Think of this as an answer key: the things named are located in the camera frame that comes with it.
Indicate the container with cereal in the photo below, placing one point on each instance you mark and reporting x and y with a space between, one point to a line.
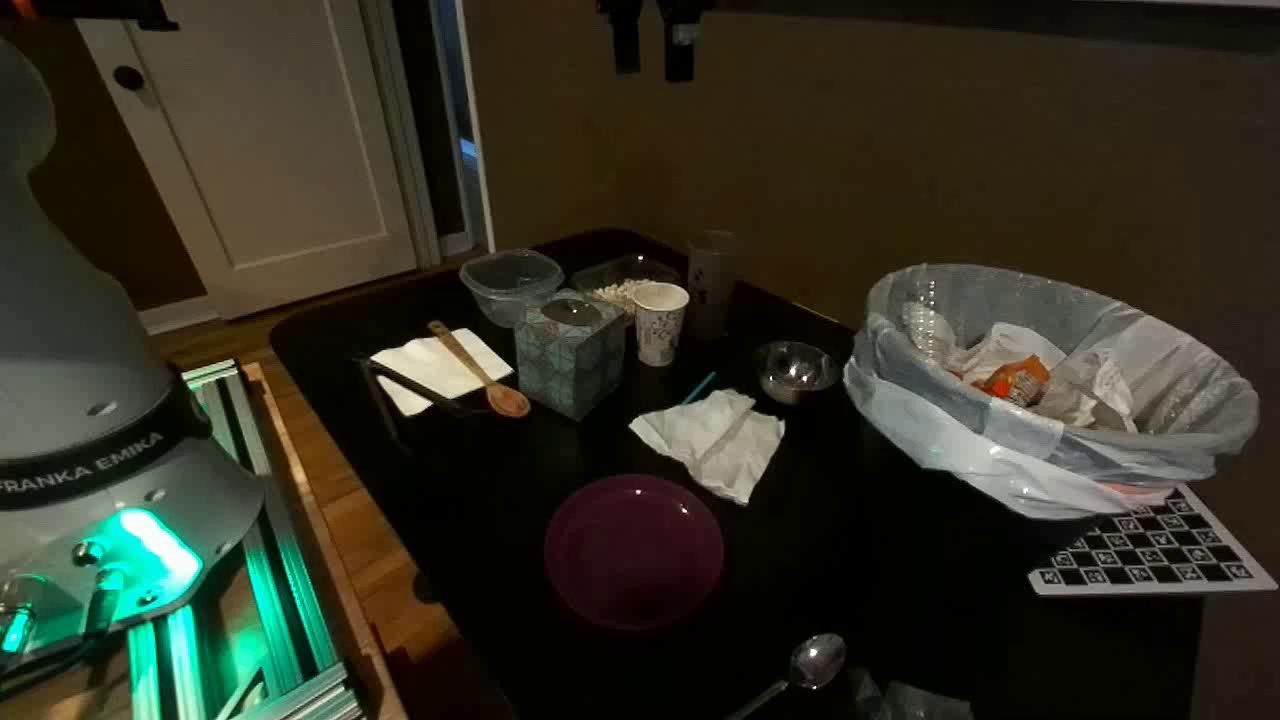
611 276

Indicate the metal spoon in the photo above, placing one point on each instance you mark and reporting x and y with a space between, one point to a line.
808 665

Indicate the white door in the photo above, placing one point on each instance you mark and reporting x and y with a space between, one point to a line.
268 138

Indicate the green tissue box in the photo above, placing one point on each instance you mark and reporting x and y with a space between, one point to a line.
568 353

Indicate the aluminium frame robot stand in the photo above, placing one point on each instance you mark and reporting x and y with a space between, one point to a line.
260 636

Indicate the wooden spoon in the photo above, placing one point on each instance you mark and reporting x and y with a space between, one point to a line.
503 398

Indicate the purple plate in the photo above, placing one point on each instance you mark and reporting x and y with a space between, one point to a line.
633 553

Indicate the black tongs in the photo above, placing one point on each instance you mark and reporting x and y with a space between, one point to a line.
404 380

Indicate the crumpled white napkin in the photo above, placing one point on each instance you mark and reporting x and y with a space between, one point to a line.
720 440

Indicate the translucent plastic cup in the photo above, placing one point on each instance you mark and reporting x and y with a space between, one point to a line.
714 276

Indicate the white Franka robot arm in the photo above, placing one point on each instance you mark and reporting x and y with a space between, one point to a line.
65 372

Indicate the small glass bowl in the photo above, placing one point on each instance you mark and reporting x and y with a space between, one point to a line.
792 371

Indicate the clear plastic container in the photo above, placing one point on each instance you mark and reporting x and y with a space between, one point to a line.
511 281

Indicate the flat white napkin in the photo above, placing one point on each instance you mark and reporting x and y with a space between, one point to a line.
438 371

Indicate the teal straw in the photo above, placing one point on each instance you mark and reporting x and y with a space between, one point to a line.
701 384

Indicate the checkerboard calibration card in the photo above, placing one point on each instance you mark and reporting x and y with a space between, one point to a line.
1174 549

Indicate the white paper cup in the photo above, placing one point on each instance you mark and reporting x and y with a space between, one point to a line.
657 321

